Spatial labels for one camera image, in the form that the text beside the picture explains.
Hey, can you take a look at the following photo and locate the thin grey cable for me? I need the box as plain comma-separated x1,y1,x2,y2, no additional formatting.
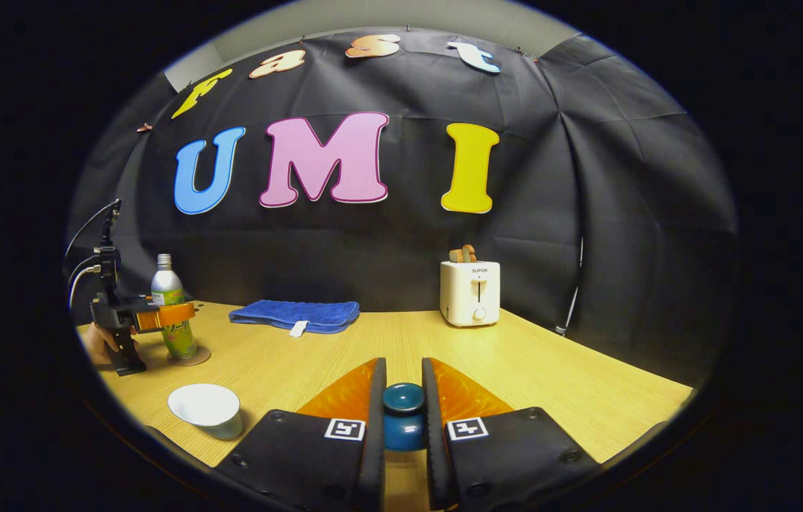
64,201,118,259
67,265,100,310

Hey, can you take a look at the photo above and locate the black backdrop cloth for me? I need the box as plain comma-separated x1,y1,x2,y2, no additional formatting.
63,28,740,390

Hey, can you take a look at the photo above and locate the folded blue towel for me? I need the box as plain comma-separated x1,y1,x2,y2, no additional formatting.
228,299,361,336

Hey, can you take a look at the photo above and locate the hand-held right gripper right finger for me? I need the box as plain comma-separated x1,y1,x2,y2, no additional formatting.
420,357,599,511

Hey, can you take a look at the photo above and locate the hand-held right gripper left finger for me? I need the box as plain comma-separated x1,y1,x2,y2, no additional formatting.
215,357,388,511

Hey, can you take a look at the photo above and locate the teal teacup lid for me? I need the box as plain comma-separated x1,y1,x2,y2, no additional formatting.
381,383,427,452

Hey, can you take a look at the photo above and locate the silver green water bottle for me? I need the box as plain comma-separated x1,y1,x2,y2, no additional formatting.
151,253,198,361

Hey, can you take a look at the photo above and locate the thin white cable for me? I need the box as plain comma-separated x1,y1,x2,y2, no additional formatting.
555,238,585,336

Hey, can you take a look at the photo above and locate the round brown coaster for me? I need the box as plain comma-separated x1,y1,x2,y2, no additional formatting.
166,346,212,368

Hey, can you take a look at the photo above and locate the teal teacup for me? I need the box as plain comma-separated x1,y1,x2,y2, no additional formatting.
167,383,244,440

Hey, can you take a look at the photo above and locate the cream white toaster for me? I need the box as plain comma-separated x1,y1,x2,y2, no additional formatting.
440,260,501,329

